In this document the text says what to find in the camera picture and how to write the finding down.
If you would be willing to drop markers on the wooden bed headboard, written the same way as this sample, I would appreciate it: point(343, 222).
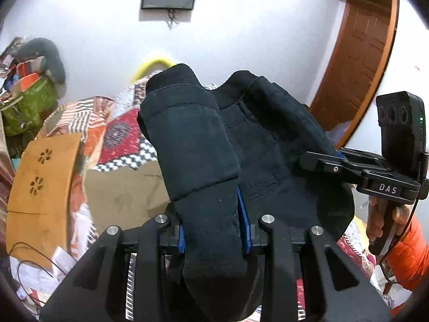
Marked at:
point(37, 210)

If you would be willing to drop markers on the red patterned rug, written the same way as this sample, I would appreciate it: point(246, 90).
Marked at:
point(301, 311)

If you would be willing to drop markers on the right hand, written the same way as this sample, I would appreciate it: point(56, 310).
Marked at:
point(375, 221)

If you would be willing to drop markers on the black pants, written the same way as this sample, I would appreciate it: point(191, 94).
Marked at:
point(219, 150)

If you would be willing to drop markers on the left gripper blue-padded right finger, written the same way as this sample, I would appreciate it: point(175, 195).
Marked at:
point(334, 288)

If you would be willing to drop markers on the khaki pants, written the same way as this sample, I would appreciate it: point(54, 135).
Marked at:
point(125, 197)

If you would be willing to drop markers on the orange right sleeve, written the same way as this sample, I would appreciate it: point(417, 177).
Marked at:
point(409, 257)

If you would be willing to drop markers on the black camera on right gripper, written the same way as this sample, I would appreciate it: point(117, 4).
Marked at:
point(401, 117)

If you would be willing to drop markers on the green patterned bag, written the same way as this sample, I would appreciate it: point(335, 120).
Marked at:
point(27, 111)

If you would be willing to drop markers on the yellow hoop behind bed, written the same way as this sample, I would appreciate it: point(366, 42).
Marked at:
point(148, 66)

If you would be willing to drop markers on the patchwork patterned bedspread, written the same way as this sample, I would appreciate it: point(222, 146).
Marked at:
point(110, 139)

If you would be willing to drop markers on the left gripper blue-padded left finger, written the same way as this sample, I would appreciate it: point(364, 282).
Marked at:
point(121, 277)

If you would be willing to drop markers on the wooden door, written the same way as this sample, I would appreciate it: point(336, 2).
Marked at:
point(361, 51)

